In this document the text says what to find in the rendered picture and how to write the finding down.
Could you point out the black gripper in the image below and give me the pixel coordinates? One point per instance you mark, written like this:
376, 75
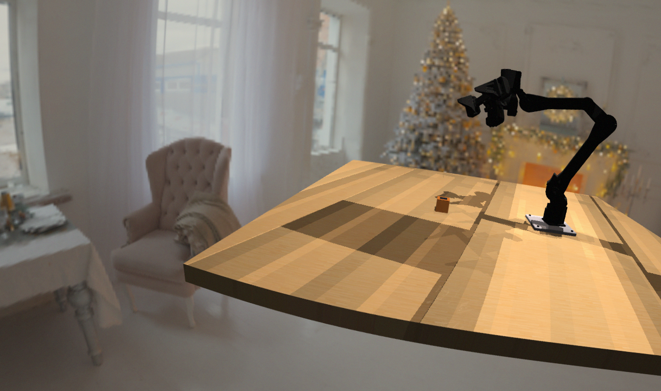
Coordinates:
497, 89

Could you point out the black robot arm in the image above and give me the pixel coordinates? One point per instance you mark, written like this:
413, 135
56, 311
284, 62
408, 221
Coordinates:
605, 125

